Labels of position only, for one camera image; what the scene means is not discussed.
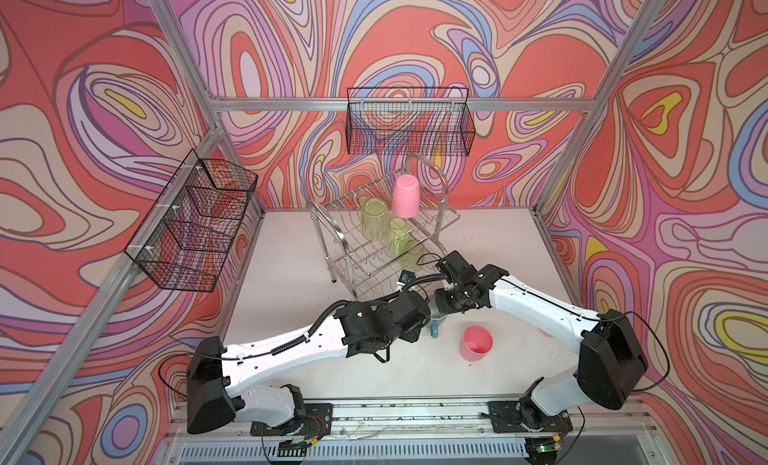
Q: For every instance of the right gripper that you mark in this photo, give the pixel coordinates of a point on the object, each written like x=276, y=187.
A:
x=442, y=305

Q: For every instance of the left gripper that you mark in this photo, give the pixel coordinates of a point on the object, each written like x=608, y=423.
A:
x=414, y=335

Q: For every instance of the blue ceramic mug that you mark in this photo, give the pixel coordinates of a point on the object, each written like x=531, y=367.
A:
x=436, y=319

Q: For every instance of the pink plastic cup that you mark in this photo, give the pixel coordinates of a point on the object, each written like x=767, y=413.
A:
x=406, y=197
x=477, y=342

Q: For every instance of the green transparent cup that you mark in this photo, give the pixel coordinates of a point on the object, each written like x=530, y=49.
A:
x=412, y=253
x=374, y=219

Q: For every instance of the light green ceramic mug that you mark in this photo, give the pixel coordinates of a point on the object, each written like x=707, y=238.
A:
x=398, y=236

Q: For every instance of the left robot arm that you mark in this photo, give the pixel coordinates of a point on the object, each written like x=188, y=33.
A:
x=225, y=383

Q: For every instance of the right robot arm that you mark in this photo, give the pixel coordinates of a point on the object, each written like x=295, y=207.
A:
x=611, y=361

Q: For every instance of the steel two-tier dish rack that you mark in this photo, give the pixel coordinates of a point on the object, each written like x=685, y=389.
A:
x=368, y=269

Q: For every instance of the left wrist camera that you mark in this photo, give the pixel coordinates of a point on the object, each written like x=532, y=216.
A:
x=404, y=281

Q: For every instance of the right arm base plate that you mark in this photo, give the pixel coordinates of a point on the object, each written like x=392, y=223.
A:
x=516, y=417

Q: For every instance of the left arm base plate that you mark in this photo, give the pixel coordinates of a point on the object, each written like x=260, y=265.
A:
x=313, y=422

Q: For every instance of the black wire basket back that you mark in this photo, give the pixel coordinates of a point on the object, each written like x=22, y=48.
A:
x=401, y=120

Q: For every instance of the black wire basket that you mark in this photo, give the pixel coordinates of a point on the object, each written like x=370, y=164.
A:
x=401, y=120
x=200, y=212

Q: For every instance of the black wire basket left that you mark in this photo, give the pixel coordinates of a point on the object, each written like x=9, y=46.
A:
x=200, y=212

